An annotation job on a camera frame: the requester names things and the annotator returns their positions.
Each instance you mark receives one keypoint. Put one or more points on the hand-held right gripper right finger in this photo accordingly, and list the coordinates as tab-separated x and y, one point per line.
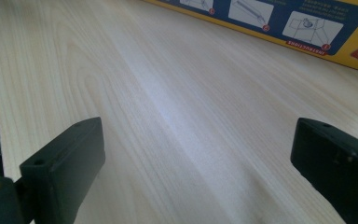
338	165

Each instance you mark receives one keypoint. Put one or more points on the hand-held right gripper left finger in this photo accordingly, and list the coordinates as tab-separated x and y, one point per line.
63	172

